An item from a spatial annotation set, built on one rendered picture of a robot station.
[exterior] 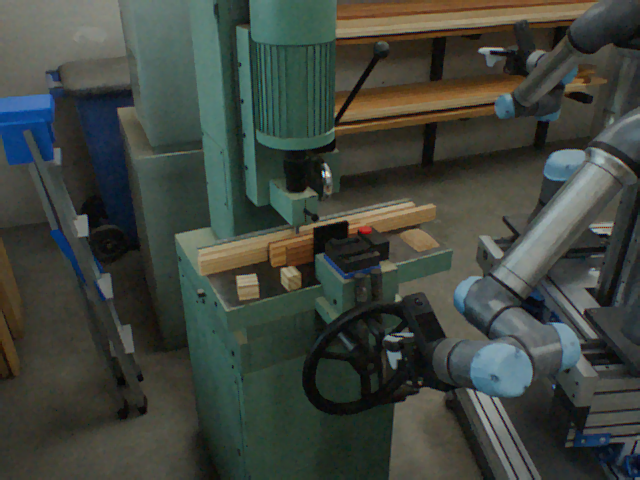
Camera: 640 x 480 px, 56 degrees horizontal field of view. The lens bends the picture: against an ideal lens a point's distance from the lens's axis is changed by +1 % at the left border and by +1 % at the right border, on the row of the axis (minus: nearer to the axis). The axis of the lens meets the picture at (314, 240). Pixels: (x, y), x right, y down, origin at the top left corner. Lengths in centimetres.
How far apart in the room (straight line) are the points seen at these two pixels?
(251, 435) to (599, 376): 81
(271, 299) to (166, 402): 118
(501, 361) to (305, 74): 68
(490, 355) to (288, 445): 85
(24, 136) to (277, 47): 88
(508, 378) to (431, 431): 141
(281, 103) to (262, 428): 79
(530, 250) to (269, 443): 86
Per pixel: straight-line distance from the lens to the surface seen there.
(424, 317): 106
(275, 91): 126
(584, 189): 107
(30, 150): 188
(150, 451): 227
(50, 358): 278
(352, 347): 130
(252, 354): 139
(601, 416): 154
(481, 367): 90
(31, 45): 358
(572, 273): 188
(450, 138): 455
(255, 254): 143
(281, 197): 142
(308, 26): 122
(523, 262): 105
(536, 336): 98
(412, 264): 148
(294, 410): 156
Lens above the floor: 165
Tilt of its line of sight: 29 degrees down
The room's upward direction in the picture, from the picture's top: straight up
